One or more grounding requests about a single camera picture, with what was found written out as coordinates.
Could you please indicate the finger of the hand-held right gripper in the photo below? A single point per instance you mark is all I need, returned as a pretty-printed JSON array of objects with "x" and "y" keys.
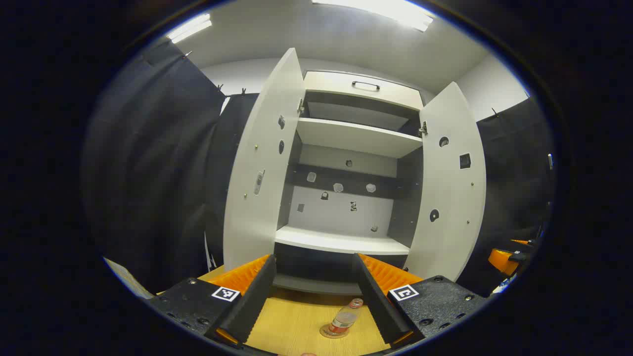
[{"x": 502, "y": 261}]

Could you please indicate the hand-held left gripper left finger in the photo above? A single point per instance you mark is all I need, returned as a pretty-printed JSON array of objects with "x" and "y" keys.
[{"x": 249, "y": 306}]

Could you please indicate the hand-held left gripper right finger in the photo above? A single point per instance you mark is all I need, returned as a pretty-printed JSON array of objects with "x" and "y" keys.
[{"x": 378, "y": 306}]

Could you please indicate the clear water bottle red label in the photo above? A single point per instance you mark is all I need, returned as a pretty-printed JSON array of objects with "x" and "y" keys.
[{"x": 344, "y": 319}]

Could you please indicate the white cabinet door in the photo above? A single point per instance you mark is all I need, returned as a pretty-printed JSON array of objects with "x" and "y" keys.
[{"x": 450, "y": 193}]

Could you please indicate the round wooden coaster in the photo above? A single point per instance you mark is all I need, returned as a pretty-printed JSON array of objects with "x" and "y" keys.
[{"x": 325, "y": 333}]

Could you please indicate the black backdrop cloth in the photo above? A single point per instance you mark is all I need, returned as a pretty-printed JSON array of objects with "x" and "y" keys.
[{"x": 148, "y": 173}]

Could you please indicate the white cabinet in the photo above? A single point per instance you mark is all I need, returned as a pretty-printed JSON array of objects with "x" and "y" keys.
[{"x": 356, "y": 136}]

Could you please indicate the white cabinet drawer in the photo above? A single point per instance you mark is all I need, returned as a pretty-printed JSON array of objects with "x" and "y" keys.
[{"x": 336, "y": 86}]

